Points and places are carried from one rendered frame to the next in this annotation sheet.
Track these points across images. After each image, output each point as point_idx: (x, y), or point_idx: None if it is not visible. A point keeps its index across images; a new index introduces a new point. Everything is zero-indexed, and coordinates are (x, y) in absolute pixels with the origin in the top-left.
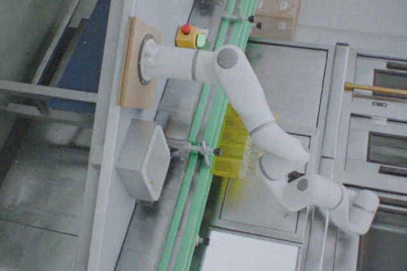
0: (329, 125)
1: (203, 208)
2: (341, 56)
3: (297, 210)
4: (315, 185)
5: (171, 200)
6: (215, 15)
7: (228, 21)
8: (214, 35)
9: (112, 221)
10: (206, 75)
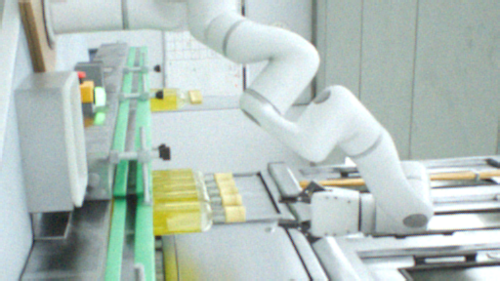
0: (302, 210)
1: (154, 264)
2: (281, 169)
3: (325, 145)
4: (342, 88)
5: (100, 228)
6: (109, 96)
7: (128, 101)
8: (114, 103)
9: (10, 189)
10: (143, 2)
